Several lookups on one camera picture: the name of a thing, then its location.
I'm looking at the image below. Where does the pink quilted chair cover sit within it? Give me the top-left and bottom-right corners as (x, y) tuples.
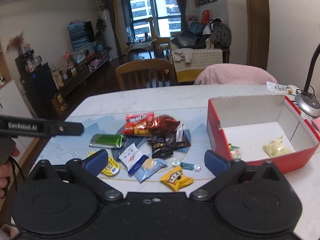
(194, 63), (278, 85)

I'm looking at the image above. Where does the white and blue snack pack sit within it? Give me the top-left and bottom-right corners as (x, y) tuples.
(119, 143), (148, 176)

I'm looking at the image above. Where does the wooden coffee table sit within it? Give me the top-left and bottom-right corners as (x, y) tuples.
(126, 38), (156, 61)

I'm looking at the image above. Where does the dark tv cabinet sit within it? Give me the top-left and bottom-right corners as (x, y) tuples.
(15, 50), (110, 119)

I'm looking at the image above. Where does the dark red foil snack bag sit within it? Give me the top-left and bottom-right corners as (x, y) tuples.
(146, 115), (180, 135)

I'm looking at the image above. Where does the red and white cardboard box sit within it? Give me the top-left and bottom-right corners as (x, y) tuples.
(207, 95), (319, 173)

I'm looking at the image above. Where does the yellow jelly cup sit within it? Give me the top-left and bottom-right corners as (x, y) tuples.
(84, 150), (120, 177)

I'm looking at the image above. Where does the wooden door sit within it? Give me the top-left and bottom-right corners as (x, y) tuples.
(246, 0), (270, 70)

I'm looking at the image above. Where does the red chips snack bag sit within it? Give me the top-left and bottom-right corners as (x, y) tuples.
(121, 112), (155, 136)

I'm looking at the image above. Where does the beige sofa with clothes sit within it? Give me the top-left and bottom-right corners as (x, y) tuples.
(170, 18), (232, 83)

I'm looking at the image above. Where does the light blue cookie pack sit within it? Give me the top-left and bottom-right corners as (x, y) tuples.
(135, 158), (167, 183)

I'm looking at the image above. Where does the person's left hand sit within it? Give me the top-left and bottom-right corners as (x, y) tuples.
(0, 163), (12, 199)

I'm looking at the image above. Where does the green wafer snack pack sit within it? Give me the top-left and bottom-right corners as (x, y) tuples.
(89, 134), (125, 149)

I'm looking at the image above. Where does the wooden dining chair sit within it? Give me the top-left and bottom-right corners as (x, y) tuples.
(115, 59), (177, 90)

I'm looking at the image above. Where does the pink plastic pouch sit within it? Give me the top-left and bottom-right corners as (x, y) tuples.
(311, 117), (320, 132)

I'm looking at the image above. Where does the blue candy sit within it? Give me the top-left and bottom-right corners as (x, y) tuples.
(171, 159), (201, 172)

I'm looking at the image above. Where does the flat screen television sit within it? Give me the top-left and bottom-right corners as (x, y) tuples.
(68, 21), (95, 50)

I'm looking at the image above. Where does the silver desk lamp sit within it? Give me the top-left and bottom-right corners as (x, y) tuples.
(295, 45), (319, 118)

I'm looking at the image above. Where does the black sesame snack pack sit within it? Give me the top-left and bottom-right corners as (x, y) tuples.
(148, 137), (174, 159)

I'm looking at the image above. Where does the pale yellow snack pack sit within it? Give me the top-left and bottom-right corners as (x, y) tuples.
(263, 137), (293, 158)

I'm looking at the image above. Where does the dark brown chocolate pack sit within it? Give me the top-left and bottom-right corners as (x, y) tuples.
(167, 125), (191, 149)

